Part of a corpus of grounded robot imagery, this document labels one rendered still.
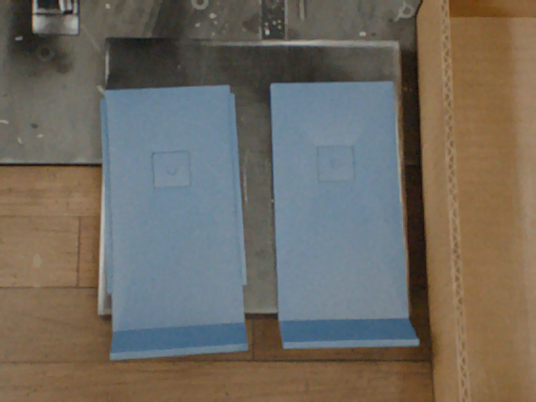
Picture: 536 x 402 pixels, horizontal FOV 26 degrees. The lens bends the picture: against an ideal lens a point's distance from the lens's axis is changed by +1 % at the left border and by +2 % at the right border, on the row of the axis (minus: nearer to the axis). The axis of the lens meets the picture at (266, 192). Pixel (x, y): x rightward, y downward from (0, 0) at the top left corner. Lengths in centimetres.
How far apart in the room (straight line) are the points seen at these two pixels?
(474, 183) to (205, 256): 16
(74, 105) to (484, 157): 24
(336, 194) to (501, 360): 13
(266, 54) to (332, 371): 18
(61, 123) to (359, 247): 19
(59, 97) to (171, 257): 12
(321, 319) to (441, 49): 16
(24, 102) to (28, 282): 11
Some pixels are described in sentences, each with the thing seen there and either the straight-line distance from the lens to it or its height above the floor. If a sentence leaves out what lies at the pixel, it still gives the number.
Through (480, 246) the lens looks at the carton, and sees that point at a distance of 68.
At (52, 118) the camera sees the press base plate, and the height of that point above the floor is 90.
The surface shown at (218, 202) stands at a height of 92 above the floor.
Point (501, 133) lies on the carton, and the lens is 70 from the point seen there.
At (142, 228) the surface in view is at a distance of 64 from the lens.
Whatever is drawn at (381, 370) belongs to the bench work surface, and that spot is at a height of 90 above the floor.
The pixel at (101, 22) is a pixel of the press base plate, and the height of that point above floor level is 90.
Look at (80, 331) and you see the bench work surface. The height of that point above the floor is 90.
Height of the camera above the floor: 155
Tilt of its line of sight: 75 degrees down
